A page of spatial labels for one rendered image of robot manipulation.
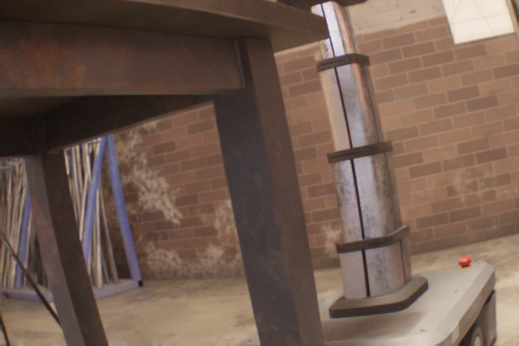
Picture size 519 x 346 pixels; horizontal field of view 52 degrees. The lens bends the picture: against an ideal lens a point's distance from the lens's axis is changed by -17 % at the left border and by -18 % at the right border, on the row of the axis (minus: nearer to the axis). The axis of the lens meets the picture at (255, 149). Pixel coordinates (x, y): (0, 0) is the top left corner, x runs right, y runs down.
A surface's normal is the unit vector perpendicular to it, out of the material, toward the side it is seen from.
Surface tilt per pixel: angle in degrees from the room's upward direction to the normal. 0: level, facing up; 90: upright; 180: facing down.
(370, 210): 90
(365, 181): 90
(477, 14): 90
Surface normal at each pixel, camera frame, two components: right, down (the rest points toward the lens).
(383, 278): -0.56, 0.07
